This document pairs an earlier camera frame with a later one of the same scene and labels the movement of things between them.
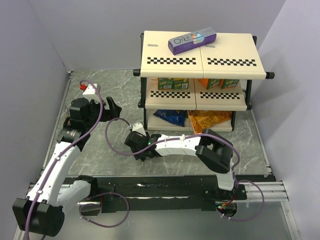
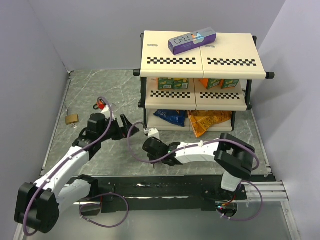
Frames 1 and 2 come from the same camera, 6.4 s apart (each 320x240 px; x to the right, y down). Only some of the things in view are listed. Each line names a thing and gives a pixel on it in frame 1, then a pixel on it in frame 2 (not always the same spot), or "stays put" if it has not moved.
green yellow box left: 165,83 stays put
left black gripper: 113,112 -> 123,132
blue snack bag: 174,116 stays put
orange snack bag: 201,120 stays put
